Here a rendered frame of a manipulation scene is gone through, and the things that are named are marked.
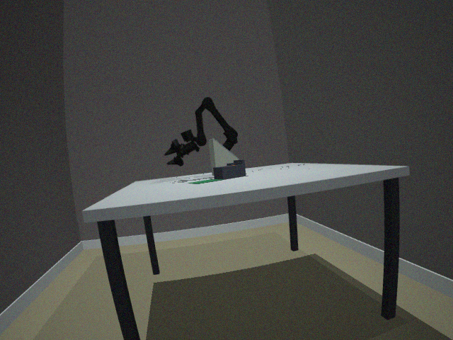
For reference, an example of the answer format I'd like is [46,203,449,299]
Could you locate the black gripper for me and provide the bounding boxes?
[165,140,190,166]

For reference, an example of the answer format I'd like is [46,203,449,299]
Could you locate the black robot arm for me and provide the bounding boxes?
[181,97,238,152]

